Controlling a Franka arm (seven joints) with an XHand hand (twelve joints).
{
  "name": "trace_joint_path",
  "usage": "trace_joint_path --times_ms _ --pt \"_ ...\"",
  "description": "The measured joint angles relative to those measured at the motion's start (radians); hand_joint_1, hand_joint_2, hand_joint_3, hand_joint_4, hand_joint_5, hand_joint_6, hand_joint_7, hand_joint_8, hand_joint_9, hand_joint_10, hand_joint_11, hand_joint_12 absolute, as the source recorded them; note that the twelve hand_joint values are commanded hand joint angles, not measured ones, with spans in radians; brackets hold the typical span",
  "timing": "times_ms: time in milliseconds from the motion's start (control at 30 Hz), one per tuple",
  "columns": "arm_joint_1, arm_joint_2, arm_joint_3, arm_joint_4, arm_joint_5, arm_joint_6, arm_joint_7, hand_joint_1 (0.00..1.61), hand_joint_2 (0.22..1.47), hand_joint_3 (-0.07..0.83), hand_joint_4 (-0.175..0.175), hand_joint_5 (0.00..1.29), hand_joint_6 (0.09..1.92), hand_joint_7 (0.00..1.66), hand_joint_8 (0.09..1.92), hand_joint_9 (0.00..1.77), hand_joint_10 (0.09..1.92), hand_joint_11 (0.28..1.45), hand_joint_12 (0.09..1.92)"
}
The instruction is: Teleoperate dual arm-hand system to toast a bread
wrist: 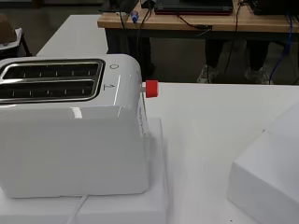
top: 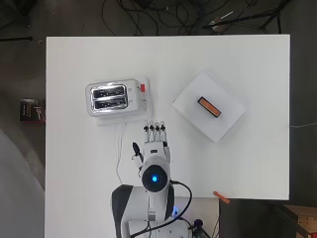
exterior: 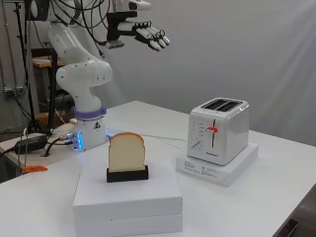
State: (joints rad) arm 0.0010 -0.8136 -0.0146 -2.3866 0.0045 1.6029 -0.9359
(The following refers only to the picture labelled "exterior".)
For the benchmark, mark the wooden background table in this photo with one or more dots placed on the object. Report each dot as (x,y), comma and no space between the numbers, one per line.
(41,62)

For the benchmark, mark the small orange tool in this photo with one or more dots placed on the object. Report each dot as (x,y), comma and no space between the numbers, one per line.
(34,169)

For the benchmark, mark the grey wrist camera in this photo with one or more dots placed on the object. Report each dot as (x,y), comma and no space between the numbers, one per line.
(116,44)

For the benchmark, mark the printed white flat box stand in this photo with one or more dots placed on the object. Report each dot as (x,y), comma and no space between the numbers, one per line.
(210,171)

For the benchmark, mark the black block holder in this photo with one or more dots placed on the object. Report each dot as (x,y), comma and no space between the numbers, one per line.
(127,175)

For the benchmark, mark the white seven-joint robot arm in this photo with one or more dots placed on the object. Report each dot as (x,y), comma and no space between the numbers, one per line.
(82,75)

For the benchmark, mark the white hanging sheet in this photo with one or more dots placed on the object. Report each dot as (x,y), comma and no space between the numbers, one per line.
(230,49)

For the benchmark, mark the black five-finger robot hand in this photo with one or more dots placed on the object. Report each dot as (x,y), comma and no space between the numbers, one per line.
(123,26)

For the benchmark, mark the toast bread slice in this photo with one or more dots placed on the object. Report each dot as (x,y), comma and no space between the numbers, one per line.
(126,153)

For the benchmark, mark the black tripod stand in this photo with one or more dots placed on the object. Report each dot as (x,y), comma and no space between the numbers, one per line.
(28,65)

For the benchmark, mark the white steel toaster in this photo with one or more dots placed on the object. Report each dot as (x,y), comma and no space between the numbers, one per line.
(227,135)

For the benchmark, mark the metal wall rail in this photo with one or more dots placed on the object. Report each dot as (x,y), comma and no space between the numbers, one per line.
(11,65)

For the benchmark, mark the black power adapter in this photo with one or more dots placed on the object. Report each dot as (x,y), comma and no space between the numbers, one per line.
(31,144)

